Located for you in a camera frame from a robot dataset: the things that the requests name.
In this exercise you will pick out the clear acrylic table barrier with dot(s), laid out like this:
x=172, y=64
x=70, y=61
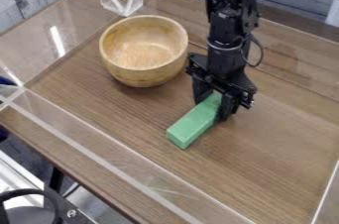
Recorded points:
x=264, y=168

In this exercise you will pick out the brown wooden bowl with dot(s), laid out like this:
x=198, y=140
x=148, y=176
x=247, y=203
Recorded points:
x=143, y=50

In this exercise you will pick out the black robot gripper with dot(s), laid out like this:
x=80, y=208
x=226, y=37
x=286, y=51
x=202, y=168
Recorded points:
x=219, y=72

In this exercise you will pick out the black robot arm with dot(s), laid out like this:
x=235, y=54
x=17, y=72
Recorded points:
x=232, y=20

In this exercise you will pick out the green rectangular block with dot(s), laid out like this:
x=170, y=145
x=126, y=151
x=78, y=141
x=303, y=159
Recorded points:
x=191, y=126

